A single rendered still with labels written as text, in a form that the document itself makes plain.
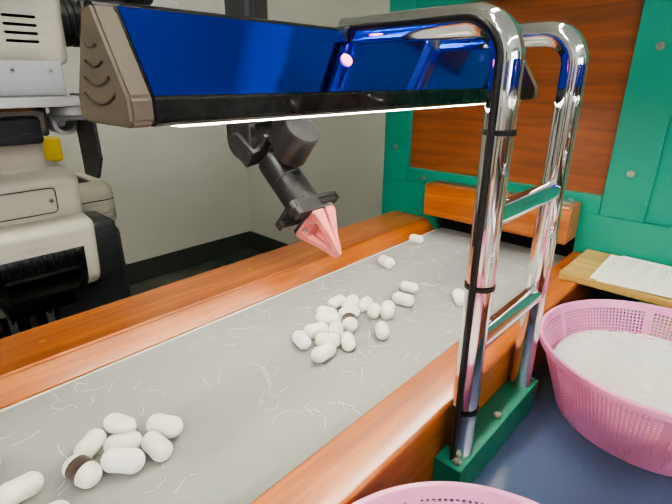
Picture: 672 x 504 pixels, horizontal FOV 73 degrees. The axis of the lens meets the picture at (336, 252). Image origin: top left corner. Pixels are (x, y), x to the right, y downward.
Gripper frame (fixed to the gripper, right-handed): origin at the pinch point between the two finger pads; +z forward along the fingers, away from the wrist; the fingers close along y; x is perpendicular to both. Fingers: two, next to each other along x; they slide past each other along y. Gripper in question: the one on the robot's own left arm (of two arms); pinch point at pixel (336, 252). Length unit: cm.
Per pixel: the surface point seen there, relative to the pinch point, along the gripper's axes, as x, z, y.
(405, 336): -5.1, 16.9, -3.1
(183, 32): -32.0, -6.5, -31.6
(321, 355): -3.9, 13.3, -15.8
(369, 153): 67, -66, 122
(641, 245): -21, 26, 41
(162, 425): -2.6, 11.3, -35.0
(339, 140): 77, -84, 122
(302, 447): -8.1, 20.3, -26.4
